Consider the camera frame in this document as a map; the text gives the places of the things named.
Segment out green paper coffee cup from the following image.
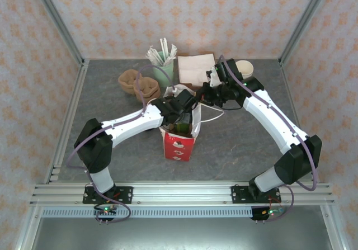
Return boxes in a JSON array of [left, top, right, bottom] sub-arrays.
[[175, 122, 193, 135]]

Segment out red white paper bag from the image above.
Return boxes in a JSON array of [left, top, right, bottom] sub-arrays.
[[158, 83, 226, 162]]

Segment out brown cardboard napkin box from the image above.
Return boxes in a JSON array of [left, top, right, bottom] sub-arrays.
[[173, 58, 222, 93]]

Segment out stack of paper cups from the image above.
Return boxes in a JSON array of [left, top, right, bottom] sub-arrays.
[[234, 60, 255, 80]]

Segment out stack of white napkins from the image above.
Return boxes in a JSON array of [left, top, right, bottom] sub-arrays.
[[177, 53, 216, 84]]

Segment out mint green holder cup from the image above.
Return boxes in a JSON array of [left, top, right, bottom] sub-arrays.
[[152, 51, 177, 88]]

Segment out paper-wrapped straw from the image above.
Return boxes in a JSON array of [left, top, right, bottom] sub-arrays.
[[167, 43, 178, 65], [145, 51, 161, 65], [149, 46, 162, 64], [159, 38, 169, 65]]

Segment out small circuit board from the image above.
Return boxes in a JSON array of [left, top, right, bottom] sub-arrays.
[[261, 207, 285, 217], [93, 204, 117, 216]]

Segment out grey metal sheet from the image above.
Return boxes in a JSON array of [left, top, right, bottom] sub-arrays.
[[29, 218, 336, 250]]

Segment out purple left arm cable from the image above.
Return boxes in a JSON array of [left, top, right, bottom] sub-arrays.
[[67, 64, 176, 224]]

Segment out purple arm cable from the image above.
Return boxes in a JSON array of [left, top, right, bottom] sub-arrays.
[[219, 54, 318, 223], [67, 64, 176, 224]]

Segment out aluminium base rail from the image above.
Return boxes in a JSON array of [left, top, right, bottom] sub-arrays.
[[30, 180, 333, 206]]

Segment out aluminium frame post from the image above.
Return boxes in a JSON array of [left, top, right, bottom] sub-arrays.
[[30, 0, 84, 66], [279, 0, 333, 66]]

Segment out slotted grey cable tray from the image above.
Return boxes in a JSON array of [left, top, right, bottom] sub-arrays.
[[41, 207, 254, 219]]

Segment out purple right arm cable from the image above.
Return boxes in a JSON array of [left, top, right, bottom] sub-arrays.
[[219, 54, 318, 223]]

